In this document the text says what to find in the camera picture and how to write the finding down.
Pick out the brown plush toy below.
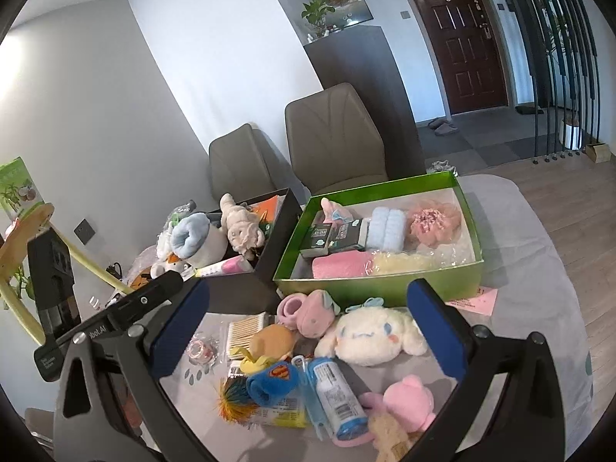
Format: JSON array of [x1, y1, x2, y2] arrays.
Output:
[[368, 412, 421, 462]]

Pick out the orange round plush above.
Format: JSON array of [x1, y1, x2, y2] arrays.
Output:
[[248, 324, 295, 361]]

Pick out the framed food picture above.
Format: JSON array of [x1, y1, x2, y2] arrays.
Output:
[[323, 0, 374, 29]]

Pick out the black slat room divider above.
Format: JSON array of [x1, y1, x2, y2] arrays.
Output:
[[512, 0, 601, 165]]

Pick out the round wooden side table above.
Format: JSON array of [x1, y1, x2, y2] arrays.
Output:
[[1, 203, 134, 345]]

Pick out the dark grey cabinet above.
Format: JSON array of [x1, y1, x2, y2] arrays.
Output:
[[304, 25, 426, 179]]

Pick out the green gift box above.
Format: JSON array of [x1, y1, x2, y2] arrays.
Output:
[[274, 172, 484, 308]]

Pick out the pink tape roll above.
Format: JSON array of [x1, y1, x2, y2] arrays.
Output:
[[187, 338, 217, 366]]

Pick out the beige bunny plush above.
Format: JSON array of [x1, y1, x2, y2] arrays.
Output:
[[219, 193, 265, 262]]

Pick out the blue white bottle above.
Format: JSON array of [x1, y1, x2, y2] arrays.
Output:
[[308, 358, 368, 442]]

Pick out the yellow packaged item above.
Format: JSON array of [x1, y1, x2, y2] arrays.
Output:
[[249, 393, 308, 429]]

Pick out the white sneakers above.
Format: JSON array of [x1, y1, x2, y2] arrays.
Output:
[[426, 160, 459, 176]]

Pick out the white cinnamoroll plush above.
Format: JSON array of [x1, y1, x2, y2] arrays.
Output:
[[314, 306, 428, 367]]

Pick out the black storage box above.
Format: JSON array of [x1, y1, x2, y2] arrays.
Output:
[[198, 189, 301, 315]]

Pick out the cotton swab box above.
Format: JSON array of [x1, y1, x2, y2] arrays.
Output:
[[226, 312, 273, 361]]

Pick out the potted green plant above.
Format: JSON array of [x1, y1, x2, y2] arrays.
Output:
[[301, 0, 335, 38]]

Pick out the green carton box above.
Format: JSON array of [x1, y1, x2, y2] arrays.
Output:
[[0, 156, 45, 220]]

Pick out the pink paper card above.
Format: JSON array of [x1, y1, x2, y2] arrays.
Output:
[[446, 286, 498, 317]]

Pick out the pink plush toy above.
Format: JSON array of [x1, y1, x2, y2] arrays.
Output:
[[359, 374, 435, 433]]

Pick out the pink folded cloth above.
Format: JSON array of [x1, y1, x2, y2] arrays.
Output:
[[312, 250, 374, 280]]

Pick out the grey dining chair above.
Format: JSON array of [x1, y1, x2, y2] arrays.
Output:
[[208, 123, 303, 201], [285, 82, 388, 195]]

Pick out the pink strawberry slipper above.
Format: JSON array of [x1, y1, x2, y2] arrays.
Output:
[[277, 289, 340, 339]]

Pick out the blue superman sock roll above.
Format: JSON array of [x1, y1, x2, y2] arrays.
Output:
[[246, 361, 300, 408]]

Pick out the black tissue pack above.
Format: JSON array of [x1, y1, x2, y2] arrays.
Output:
[[329, 219, 368, 253], [300, 223, 343, 259]]

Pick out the dark brown entrance door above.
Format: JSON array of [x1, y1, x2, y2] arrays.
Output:
[[415, 0, 507, 115]]

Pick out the orange spiky rubber ball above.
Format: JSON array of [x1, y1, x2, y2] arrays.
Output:
[[217, 377, 259, 424]]

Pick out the pink mesh bath puff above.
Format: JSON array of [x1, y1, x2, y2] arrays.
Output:
[[407, 201, 462, 248]]

